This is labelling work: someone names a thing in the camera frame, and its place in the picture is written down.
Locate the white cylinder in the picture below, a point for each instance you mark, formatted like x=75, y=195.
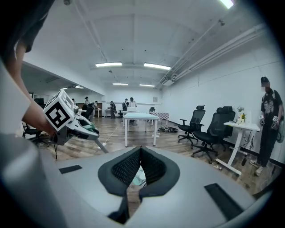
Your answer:
x=251, y=116

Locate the ceiling light panel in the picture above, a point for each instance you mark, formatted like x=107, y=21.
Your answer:
x=120, y=84
x=227, y=3
x=157, y=66
x=147, y=85
x=108, y=64

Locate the white standing desk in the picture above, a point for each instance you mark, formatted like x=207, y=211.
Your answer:
x=243, y=126

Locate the ceiling camera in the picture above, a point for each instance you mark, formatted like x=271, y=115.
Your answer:
x=221, y=22

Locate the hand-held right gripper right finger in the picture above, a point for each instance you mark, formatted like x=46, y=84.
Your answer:
x=160, y=171

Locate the white box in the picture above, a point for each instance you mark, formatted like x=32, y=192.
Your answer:
x=131, y=109

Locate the ceiling pipes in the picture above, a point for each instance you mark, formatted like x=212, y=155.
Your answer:
x=211, y=54

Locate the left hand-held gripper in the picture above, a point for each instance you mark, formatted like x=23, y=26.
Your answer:
x=58, y=113

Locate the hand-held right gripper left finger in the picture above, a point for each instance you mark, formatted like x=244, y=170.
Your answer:
x=118, y=171

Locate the person's left forearm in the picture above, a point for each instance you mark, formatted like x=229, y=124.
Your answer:
x=33, y=112

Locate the potted plant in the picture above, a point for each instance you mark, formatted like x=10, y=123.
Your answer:
x=241, y=115

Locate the person's black shirt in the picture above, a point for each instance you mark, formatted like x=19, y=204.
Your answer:
x=22, y=22

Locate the white table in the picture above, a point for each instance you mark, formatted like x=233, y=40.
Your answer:
x=140, y=116

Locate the black bottle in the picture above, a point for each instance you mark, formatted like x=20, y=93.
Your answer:
x=244, y=160

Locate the table with checked cloth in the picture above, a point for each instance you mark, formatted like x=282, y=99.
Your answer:
x=161, y=115

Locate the wall poster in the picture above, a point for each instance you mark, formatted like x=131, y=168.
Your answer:
x=155, y=99

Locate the black office chair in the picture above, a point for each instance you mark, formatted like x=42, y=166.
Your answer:
x=194, y=121
x=213, y=131
x=230, y=120

